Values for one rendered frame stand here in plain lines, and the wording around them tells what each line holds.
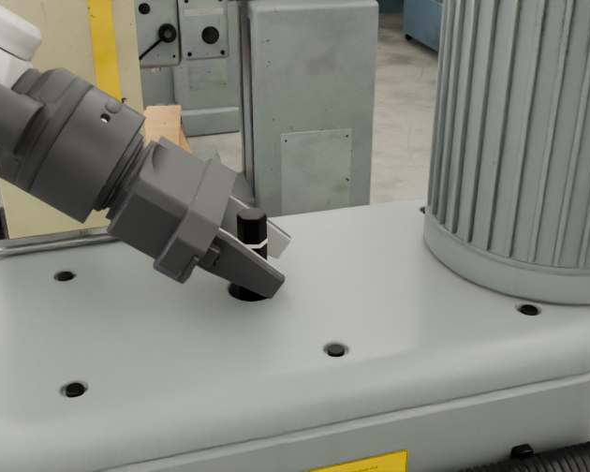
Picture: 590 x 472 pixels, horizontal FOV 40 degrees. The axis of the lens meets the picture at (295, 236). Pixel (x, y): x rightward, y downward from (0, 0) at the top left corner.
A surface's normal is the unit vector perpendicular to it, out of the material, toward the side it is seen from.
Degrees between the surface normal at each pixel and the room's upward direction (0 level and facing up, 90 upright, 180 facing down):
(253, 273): 91
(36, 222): 90
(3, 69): 72
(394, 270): 0
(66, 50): 90
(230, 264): 91
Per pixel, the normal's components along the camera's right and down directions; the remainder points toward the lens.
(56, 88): 0.46, -0.49
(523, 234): -0.44, 0.42
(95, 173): 0.10, 0.23
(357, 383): 0.20, -0.31
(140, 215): -0.07, 0.48
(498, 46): -0.75, 0.31
